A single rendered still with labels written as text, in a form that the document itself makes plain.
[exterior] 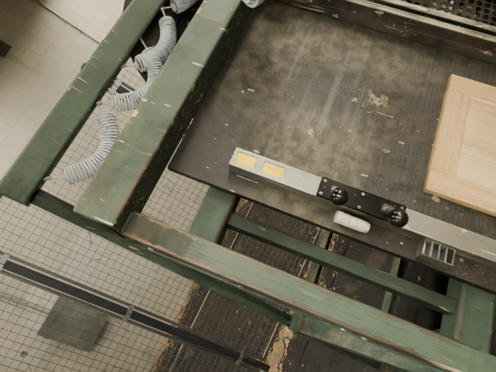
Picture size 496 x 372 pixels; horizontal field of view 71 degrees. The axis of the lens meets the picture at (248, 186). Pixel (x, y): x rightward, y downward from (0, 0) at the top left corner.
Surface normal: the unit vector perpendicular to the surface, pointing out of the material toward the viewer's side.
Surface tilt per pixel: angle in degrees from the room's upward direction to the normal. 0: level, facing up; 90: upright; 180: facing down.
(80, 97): 90
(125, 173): 60
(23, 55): 90
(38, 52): 90
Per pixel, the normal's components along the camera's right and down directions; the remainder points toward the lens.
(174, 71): 0.00, -0.38
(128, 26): 0.47, -0.15
